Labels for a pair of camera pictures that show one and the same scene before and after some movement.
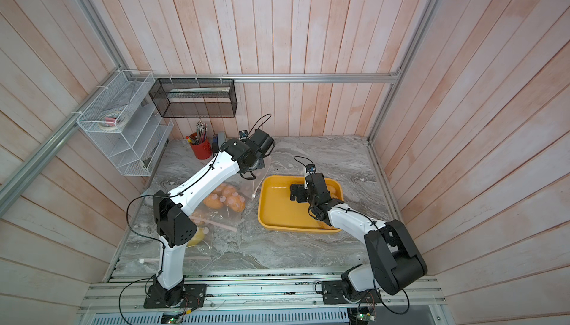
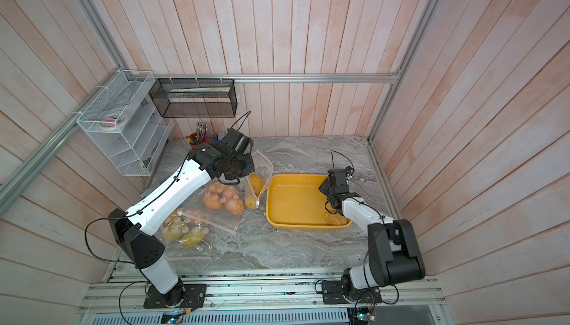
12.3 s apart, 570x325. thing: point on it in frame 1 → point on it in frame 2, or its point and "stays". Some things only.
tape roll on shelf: [113, 121] stays
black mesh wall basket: [195, 97] stays
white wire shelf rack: [127, 125] stays
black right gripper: [301, 191] → [325, 185]
